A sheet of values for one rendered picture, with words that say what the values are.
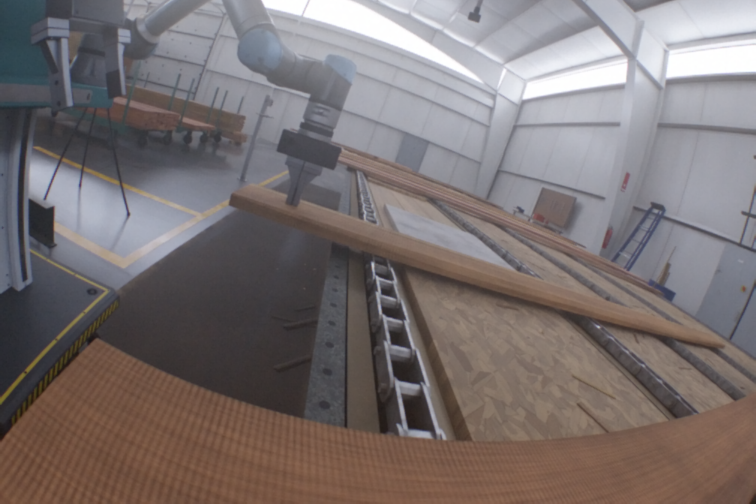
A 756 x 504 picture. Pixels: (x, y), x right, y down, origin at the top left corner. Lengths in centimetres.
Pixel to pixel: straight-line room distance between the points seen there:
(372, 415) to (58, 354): 89
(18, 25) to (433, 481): 108
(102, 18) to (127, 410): 43
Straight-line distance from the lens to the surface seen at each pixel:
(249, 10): 67
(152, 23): 108
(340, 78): 68
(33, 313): 120
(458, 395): 39
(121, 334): 159
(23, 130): 113
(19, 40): 101
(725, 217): 693
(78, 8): 45
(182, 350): 154
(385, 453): 23
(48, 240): 224
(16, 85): 83
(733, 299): 586
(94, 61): 105
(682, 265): 704
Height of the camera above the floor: 105
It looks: 12 degrees down
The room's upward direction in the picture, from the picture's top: 20 degrees clockwise
